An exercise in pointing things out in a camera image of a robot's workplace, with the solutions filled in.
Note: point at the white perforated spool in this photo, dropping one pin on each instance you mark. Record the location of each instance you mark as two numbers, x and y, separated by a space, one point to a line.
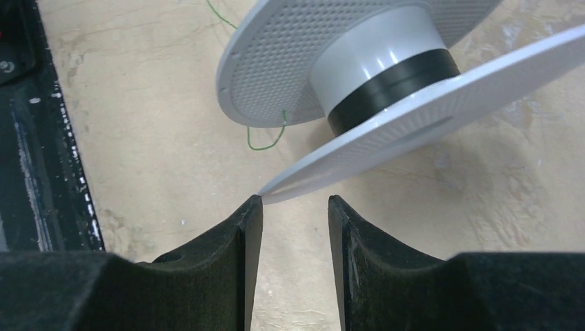
381 74

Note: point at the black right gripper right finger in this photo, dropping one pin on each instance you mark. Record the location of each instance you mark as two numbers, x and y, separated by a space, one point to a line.
384 284

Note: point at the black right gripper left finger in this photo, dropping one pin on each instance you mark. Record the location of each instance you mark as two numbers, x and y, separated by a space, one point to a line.
207 283

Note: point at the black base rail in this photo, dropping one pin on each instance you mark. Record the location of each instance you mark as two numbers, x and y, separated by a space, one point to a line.
46 203

